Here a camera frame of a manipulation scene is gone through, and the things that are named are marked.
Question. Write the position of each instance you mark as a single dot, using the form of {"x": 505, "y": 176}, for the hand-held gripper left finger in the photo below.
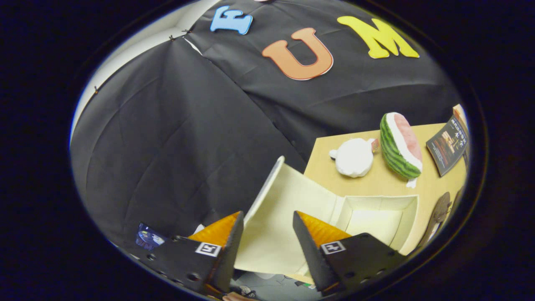
{"x": 232, "y": 251}

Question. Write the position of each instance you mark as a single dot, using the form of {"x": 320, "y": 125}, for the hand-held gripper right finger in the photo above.
{"x": 307, "y": 246}

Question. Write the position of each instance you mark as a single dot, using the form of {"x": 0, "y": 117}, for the cream fabric storage box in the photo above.
{"x": 288, "y": 200}

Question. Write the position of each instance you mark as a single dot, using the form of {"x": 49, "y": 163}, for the brown fuzzy shoe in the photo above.
{"x": 439, "y": 213}

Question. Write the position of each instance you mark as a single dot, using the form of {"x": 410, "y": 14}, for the blue printed packet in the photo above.
{"x": 148, "y": 237}

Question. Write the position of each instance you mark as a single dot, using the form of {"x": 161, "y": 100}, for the white plush toy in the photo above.
{"x": 353, "y": 158}

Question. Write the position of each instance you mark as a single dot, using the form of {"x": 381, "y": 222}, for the watermelon slice plush toy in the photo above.
{"x": 395, "y": 154}

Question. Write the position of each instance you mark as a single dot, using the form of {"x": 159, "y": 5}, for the black cover book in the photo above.
{"x": 448, "y": 146}

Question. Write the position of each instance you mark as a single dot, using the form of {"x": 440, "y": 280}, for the tan paperback book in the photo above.
{"x": 460, "y": 113}

